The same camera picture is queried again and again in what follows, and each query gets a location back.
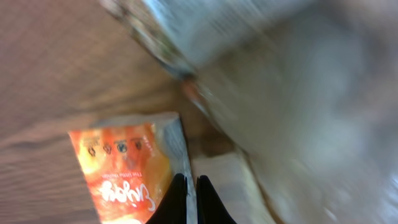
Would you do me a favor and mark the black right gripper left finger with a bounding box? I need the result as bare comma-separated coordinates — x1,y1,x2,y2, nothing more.
146,174,187,224

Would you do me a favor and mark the brown white snack pouch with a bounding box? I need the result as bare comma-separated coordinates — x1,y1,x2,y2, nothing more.
101,0,397,223

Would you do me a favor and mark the orange Kleenex tissue pack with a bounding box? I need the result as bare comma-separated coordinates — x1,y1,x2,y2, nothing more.
68,112,198,223

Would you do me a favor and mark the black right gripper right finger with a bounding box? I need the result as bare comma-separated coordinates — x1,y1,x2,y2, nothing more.
196,175,236,224

